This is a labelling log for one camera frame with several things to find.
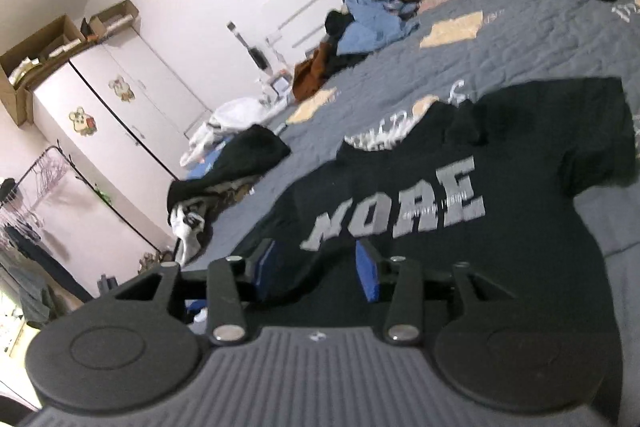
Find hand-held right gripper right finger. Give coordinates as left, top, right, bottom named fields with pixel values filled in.
left=356, top=240, right=521, bottom=348

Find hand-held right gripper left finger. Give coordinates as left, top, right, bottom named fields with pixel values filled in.
left=102, top=239, right=277, bottom=347

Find black printed t-shirt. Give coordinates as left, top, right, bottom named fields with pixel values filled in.
left=227, top=77, right=637, bottom=408

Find black clothes rack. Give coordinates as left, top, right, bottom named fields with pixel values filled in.
left=0, top=146, right=176, bottom=268

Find hanging clothes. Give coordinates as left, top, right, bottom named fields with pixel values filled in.
left=0, top=177, right=96, bottom=328

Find white and black patterned cloth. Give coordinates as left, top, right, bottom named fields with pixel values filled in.
left=170, top=199, right=208, bottom=260

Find black crumpled garment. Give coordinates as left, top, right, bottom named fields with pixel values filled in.
left=167, top=124, right=292, bottom=212

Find white cloth pile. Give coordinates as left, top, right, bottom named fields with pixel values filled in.
left=181, top=98, right=273, bottom=168

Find small grey box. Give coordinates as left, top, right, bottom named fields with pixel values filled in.
left=269, top=77, right=292, bottom=102

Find brown garment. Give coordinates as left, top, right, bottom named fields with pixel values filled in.
left=292, top=44, right=333, bottom=102

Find grey quilted bedspread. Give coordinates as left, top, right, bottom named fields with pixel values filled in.
left=187, top=0, right=640, bottom=427

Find black standing device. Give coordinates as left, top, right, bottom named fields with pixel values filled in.
left=227, top=22, right=271, bottom=70

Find white wardrobe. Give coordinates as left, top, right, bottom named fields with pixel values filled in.
left=30, top=27, right=213, bottom=180

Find cartoon mouse sticker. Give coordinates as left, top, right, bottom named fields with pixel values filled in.
left=69, top=107, right=97, bottom=136
left=109, top=76, right=136, bottom=102

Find blue denim garment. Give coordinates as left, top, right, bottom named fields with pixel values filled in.
left=342, top=0, right=421, bottom=55

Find small black garment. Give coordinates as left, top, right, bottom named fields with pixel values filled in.
left=325, top=10, right=357, bottom=58

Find large cardboard box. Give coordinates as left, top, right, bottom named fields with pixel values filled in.
left=0, top=14, right=88, bottom=126

